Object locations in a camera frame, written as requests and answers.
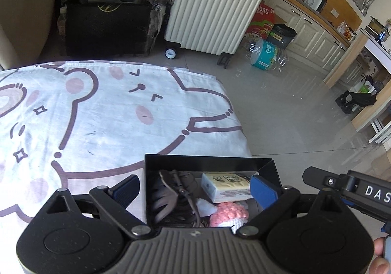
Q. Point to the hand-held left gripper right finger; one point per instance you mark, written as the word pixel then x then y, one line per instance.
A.
pixel 264 193

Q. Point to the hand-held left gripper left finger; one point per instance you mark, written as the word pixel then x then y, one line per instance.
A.
pixel 126 191

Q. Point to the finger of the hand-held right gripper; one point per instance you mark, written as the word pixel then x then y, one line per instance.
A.
pixel 320 179

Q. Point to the dark hair claw clip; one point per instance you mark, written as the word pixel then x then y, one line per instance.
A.
pixel 165 197

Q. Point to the yellow tissue pack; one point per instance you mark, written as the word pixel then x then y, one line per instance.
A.
pixel 226 184

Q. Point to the pink crochet bunny doll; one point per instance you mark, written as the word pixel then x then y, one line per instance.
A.
pixel 227 213

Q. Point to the black cardboard box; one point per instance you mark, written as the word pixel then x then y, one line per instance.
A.
pixel 213 164

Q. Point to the white crochet pouch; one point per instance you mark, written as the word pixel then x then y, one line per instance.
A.
pixel 206 206

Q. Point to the person's right hand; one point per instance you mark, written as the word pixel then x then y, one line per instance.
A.
pixel 380 261

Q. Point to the bear print bed sheet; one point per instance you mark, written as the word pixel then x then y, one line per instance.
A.
pixel 107 115

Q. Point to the black object on floor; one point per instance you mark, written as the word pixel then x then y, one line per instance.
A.
pixel 351 99

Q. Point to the shrink-wrapped water bottle pack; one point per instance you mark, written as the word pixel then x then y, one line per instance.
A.
pixel 264 52

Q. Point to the cream kitchen cabinets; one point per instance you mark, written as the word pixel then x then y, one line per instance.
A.
pixel 317 38

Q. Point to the small white round gadget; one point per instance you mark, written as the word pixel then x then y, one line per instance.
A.
pixel 170 54

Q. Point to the black trash bin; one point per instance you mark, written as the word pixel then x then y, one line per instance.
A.
pixel 282 35

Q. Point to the red cardboard box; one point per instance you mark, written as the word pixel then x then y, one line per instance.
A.
pixel 261 19

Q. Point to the white countertop appliance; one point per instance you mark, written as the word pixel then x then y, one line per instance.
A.
pixel 314 0

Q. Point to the plastic drink bottle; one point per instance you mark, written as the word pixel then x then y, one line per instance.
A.
pixel 62 22

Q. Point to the white ribbed suitcase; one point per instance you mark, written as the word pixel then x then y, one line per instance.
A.
pixel 213 8

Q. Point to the beige curtain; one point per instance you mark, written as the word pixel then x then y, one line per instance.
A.
pixel 24 17

